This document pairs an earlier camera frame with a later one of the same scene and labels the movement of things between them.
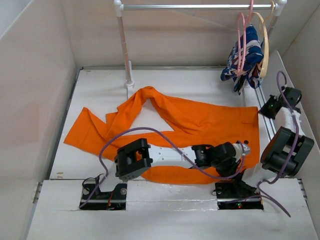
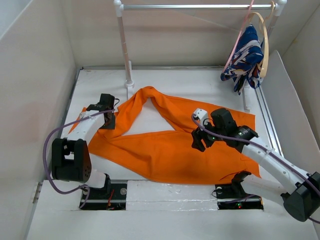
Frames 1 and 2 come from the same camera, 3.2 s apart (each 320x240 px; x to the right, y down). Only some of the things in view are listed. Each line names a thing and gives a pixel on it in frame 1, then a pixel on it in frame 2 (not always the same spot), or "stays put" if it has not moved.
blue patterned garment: x=244 y=65 stays put
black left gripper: x=234 y=164 to x=112 y=125
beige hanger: x=266 y=37 stays put
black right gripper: x=264 y=108 to x=197 y=143
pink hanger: x=245 y=24 to x=239 y=33
